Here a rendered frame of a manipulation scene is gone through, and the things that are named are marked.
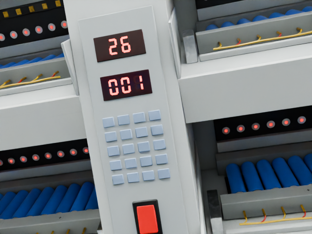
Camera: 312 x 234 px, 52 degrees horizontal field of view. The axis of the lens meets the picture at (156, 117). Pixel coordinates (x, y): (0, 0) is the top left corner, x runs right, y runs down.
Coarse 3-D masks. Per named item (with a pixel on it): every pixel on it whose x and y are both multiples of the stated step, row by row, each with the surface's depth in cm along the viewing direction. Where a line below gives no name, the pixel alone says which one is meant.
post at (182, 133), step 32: (64, 0) 30; (96, 0) 29; (128, 0) 29; (160, 0) 29; (160, 32) 29; (192, 128) 48; (96, 160) 31; (192, 160) 33; (96, 192) 31; (192, 192) 30; (192, 224) 30
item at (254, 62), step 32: (224, 0) 44; (256, 0) 44; (288, 0) 43; (192, 32) 34; (224, 32) 34; (256, 32) 34; (288, 32) 34; (192, 64) 33; (224, 64) 31; (256, 64) 28; (288, 64) 28; (192, 96) 29; (224, 96) 29; (256, 96) 29; (288, 96) 29
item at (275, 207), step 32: (224, 128) 45; (256, 128) 45; (288, 128) 45; (224, 160) 44; (256, 160) 44; (288, 160) 43; (224, 192) 41; (256, 192) 36; (288, 192) 35; (224, 224) 36; (256, 224) 35; (288, 224) 33
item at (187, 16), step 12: (0, 0) 52; (12, 0) 51; (24, 0) 51; (36, 0) 51; (180, 0) 48; (192, 0) 48; (180, 12) 48; (192, 12) 48; (180, 24) 48; (192, 24) 48; (180, 36) 48; (204, 132) 49; (204, 144) 49; (216, 144) 49; (204, 156) 49; (204, 168) 49; (12, 180) 54
